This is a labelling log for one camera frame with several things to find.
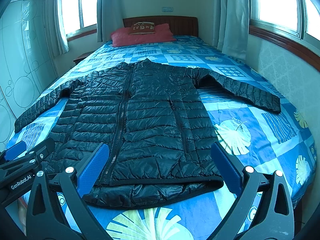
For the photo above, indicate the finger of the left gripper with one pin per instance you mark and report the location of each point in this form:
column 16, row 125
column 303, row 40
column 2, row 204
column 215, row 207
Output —
column 35, row 155
column 14, row 151

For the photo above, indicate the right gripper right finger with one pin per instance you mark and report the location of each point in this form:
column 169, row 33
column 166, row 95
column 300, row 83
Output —
column 274, row 218

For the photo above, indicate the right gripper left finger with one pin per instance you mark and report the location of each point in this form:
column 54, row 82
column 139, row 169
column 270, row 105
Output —
column 56, row 209

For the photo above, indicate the black quilted puffer jacket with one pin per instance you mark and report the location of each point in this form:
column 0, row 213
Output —
column 155, row 124

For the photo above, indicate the white sliding wardrobe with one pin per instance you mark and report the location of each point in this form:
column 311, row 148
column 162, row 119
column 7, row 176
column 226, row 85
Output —
column 26, row 65

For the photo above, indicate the wooden nightstand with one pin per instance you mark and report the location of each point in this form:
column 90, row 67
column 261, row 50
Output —
column 82, row 57

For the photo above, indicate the blue patterned bed sheet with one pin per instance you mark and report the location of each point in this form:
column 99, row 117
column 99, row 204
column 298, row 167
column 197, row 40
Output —
column 268, row 142

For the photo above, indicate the red pillow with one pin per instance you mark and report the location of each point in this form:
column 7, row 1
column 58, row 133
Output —
column 121, row 37

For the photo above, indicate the grey curtain left of window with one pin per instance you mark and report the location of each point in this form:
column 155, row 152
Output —
column 56, row 34

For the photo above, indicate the brown embroidered cushion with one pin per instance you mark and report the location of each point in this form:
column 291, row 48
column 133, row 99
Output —
column 142, row 28

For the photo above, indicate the left window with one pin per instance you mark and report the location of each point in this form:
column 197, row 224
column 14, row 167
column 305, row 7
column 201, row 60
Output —
column 79, row 16

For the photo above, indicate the window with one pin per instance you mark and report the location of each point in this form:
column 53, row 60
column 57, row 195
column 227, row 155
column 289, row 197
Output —
column 297, row 18
column 79, row 16

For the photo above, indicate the grey curtain beside headboard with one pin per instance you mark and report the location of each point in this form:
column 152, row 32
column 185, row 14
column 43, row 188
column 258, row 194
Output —
column 109, row 18

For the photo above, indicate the dark wooden headboard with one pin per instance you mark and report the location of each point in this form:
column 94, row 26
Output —
column 179, row 25

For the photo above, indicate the grey curtain right side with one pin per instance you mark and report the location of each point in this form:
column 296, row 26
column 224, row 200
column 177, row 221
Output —
column 231, row 27

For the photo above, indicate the right window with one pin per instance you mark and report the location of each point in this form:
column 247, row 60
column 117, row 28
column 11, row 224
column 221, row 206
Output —
column 297, row 18

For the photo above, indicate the wall socket plate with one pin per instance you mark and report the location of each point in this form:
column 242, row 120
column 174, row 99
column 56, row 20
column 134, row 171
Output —
column 167, row 9

